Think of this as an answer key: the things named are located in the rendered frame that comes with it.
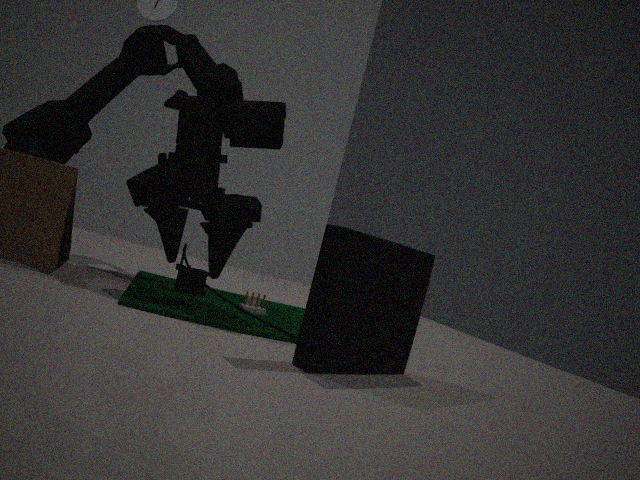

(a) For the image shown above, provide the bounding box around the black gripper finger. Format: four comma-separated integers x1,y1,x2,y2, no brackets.
144,208,189,263
200,222,253,279

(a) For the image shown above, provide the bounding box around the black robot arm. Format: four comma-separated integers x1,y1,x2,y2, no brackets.
2,25,286,207

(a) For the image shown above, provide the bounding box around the green circuit board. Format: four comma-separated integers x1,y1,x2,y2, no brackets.
118,271,305,343

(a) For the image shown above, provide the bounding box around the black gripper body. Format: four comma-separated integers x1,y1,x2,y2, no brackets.
140,144,262,225

